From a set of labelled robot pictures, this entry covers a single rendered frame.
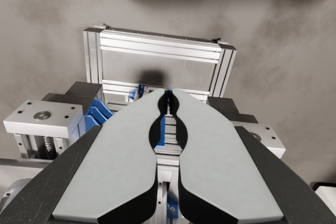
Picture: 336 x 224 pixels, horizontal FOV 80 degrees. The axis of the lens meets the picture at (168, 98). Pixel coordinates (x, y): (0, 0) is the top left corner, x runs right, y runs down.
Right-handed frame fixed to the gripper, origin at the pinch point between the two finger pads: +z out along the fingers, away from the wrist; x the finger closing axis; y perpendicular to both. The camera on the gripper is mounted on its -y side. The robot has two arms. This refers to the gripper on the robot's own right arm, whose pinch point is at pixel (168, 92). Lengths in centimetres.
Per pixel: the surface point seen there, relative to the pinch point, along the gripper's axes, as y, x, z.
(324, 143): 121, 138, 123
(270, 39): 29, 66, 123
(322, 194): 171, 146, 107
